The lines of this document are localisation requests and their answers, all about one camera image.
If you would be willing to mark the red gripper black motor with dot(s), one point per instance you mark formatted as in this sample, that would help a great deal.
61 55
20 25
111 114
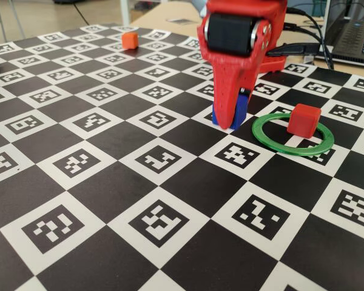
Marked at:
229 65

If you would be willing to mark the blue cube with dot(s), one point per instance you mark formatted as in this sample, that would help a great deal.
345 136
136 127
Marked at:
241 112

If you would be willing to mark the red cube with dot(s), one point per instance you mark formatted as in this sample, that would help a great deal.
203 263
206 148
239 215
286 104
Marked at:
303 121

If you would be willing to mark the red perforated robot base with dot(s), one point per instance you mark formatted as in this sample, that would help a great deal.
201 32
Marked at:
273 65

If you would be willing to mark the orange cube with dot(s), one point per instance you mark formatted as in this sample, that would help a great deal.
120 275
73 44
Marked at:
130 41

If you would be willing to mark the black power plug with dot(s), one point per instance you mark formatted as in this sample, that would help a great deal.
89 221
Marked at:
291 50

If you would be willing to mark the white adapter box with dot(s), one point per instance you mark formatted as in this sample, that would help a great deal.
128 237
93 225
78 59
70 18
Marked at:
320 57

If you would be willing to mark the dark grey laptop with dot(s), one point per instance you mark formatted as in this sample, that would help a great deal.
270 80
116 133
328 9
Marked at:
352 33

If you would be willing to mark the white table leg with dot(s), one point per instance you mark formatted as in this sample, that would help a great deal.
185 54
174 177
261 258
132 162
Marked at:
125 12

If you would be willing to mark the black white marker checkerboard mat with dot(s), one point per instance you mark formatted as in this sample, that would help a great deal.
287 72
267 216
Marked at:
115 197

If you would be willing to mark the grey metal chair legs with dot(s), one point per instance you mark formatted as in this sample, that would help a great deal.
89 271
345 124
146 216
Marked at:
16 15

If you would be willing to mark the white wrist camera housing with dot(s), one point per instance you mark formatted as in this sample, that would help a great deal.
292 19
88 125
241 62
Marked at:
200 7

